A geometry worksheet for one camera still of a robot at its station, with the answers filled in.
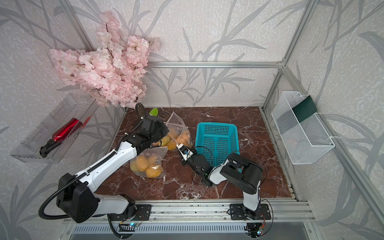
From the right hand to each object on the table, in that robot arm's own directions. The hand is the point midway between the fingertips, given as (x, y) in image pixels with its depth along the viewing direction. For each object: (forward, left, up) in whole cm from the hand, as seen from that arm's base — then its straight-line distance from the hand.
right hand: (179, 145), depth 82 cm
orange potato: (-8, +21, -5) cm, 23 cm away
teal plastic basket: (+12, -23, -16) cm, 30 cm away
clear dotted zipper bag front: (-8, +17, -7) cm, 21 cm away
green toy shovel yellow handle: (+41, +27, -17) cm, 52 cm away
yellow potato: (-12, +14, -8) cm, 20 cm away
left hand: (+8, +6, +6) cm, 12 cm away
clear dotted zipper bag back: (+16, +4, -10) cm, 19 cm away
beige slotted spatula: (+35, +17, -13) cm, 41 cm away
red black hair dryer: (-4, +47, +20) cm, 52 cm away
